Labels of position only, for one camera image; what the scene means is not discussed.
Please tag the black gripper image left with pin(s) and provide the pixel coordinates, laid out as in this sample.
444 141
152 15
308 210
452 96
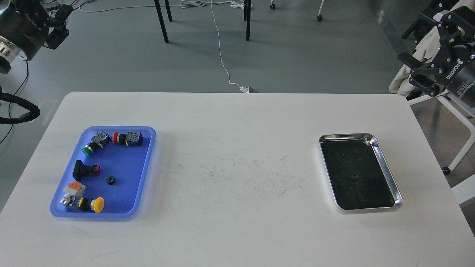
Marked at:
26 27

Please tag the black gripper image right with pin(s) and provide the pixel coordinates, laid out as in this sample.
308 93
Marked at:
452 67

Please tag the silver metal tray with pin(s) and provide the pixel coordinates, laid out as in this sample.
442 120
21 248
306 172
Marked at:
360 178

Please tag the blue plastic tray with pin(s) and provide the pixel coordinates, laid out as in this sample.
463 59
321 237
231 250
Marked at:
128 164

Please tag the white chair with beige cloth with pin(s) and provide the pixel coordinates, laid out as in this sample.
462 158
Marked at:
426 18

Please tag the black table leg left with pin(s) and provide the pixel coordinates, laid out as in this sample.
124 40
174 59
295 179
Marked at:
161 18

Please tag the black table leg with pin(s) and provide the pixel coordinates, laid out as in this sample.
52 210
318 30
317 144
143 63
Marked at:
247 17
161 18

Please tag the orange grey contact block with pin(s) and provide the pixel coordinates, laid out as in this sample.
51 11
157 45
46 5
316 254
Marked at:
75 188

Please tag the black table leg right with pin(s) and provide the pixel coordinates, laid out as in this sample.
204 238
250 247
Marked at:
247 17

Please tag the green push button switch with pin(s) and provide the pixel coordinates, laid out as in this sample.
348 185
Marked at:
98 141

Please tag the red push button switch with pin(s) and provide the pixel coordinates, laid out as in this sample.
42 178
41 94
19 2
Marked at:
129 139

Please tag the black push button switch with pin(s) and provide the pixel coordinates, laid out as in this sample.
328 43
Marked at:
81 170

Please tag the yellow push button switch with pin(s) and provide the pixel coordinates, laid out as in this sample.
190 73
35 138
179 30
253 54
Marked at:
83 204

